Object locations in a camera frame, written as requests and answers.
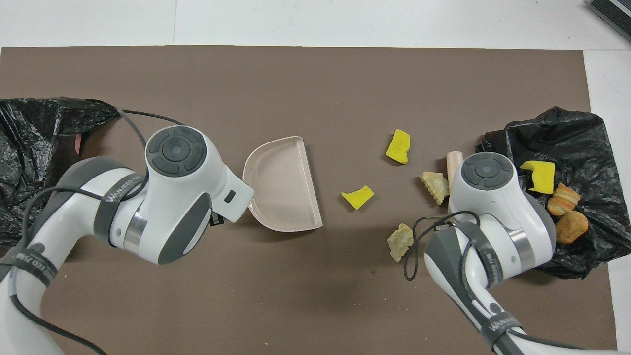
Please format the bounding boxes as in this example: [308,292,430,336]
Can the beige plastic dustpan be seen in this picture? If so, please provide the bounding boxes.
[242,136,324,233]

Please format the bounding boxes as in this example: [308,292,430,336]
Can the curved yellow sponge wedge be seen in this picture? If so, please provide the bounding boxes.
[341,185,375,211]

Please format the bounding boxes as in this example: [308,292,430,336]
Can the pale toy pastry piece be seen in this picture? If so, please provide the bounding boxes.
[387,223,415,263]
[420,171,450,206]
[547,183,582,217]

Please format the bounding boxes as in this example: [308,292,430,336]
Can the oblong yellow sponge piece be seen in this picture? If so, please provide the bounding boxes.
[385,129,411,165]

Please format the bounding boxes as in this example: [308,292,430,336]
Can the beige hand brush black bristles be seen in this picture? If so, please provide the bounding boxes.
[446,151,464,215]

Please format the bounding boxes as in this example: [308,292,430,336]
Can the notched yellow sponge piece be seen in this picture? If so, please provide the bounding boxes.
[519,160,556,195]

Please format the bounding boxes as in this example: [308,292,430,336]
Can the brown toy bread roll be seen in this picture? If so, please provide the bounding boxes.
[556,211,589,246]

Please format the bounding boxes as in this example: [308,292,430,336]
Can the black-bagged bin with pink patch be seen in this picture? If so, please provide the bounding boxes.
[0,97,121,252]

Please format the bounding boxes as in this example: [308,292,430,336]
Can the black-bagged trash bin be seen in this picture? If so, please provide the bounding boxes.
[476,106,631,280]

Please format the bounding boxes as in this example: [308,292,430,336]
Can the brown paper table mat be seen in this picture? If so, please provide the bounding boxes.
[0,45,619,355]

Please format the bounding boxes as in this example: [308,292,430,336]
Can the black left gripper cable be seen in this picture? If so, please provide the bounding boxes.
[7,109,185,355]

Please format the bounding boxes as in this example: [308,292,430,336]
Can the black ribbed panel grey frame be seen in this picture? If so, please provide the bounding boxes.
[588,0,631,43]

